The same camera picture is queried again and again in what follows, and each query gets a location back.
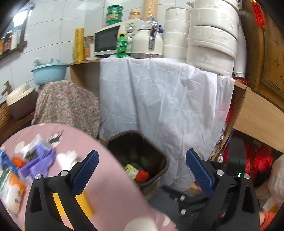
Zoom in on purple plastic bag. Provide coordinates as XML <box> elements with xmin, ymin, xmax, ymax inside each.
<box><xmin>18</xmin><ymin>141</ymin><xmax>56</xmax><ymax>179</ymax></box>

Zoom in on blue snack wrapper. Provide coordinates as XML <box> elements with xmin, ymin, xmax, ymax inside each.
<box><xmin>0</xmin><ymin>150</ymin><xmax>17</xmax><ymax>173</ymax></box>

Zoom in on white orange plastic bottle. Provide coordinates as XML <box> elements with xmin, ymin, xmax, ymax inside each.
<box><xmin>1</xmin><ymin>171</ymin><xmax>25</xmax><ymax>214</ymax></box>

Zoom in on yellow cylindrical snack can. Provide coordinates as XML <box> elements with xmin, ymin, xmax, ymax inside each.
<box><xmin>53</xmin><ymin>192</ymin><xmax>95</xmax><ymax>229</ymax></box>

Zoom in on orange foam fruit net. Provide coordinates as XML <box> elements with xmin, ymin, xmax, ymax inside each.
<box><xmin>135</xmin><ymin>170</ymin><xmax>149</xmax><ymax>183</ymax></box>

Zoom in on dark brown trash bin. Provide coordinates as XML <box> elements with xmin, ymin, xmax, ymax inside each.
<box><xmin>105</xmin><ymin>130</ymin><xmax>170</xmax><ymax>196</ymax></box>

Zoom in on small orange wrapper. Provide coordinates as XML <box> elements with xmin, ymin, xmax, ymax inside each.
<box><xmin>12</xmin><ymin>157</ymin><xmax>26</xmax><ymax>168</ymax></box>

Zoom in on white crumpled tissue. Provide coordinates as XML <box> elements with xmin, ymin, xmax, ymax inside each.
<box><xmin>56</xmin><ymin>150</ymin><xmax>77</xmax><ymax>167</ymax></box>

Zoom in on pink polka dot tablecloth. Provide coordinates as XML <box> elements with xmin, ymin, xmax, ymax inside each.
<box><xmin>1</xmin><ymin>123</ymin><xmax>176</xmax><ymax>230</ymax></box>

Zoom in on wooden counter shelf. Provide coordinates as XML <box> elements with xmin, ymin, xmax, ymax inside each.
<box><xmin>0</xmin><ymin>112</ymin><xmax>35</xmax><ymax>145</ymax></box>

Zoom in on white cloth cover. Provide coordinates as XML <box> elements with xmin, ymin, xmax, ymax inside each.
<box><xmin>99</xmin><ymin>57</ymin><xmax>234</xmax><ymax>190</ymax></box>

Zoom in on woven basket sink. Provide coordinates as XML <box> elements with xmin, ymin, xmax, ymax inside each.
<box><xmin>0</xmin><ymin>102</ymin><xmax>12</xmax><ymax>130</ymax></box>

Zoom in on floral paisley cloth cover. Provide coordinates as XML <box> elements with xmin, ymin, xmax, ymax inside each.
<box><xmin>31</xmin><ymin>80</ymin><xmax>100</xmax><ymax>138</ymax></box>

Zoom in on brown white lidded pot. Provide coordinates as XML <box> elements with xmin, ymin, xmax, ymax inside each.
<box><xmin>6</xmin><ymin>83</ymin><xmax>38</xmax><ymax>121</ymax></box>

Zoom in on bronze faucet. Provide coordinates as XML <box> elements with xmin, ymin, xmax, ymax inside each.
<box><xmin>1</xmin><ymin>81</ymin><xmax>12</xmax><ymax>96</ymax></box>

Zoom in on light blue plastic basin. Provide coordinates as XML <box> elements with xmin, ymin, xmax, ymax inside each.
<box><xmin>31</xmin><ymin>63</ymin><xmax>69</xmax><ymax>86</ymax></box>

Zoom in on cream electric kettle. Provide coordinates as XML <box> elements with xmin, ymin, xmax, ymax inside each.
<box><xmin>131</xmin><ymin>16</ymin><xmax>163</xmax><ymax>59</ymax></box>

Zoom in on green soda bottle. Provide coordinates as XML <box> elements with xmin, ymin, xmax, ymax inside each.
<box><xmin>116</xmin><ymin>33</ymin><xmax>127</xmax><ymax>58</ymax></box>

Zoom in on short stack white containers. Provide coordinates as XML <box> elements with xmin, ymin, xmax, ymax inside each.
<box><xmin>163</xmin><ymin>7</ymin><xmax>191</xmax><ymax>62</ymax></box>

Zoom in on wooden framed mirror shelf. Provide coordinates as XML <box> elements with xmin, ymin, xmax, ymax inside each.
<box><xmin>1</xmin><ymin>2</ymin><xmax>35</xmax><ymax>60</ymax></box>

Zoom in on white microwave oven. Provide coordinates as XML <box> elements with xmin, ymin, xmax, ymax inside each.
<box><xmin>94</xmin><ymin>19</ymin><xmax>150</xmax><ymax>59</ymax></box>

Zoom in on yellow wrap roll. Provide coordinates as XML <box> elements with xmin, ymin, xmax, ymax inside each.
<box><xmin>74</xmin><ymin>28</ymin><xmax>84</xmax><ymax>62</ymax></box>

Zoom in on tall paper cup stack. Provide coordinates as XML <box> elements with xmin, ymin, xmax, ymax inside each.
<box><xmin>143</xmin><ymin>0</ymin><xmax>158</xmax><ymax>23</ymax></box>

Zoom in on glass jar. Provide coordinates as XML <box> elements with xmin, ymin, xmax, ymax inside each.
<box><xmin>129</xmin><ymin>9</ymin><xmax>141</xmax><ymax>19</ymax></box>

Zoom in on green instant noodle cups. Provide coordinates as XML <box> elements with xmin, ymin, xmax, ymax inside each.
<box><xmin>105</xmin><ymin>5</ymin><xmax>123</xmax><ymax>26</ymax></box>

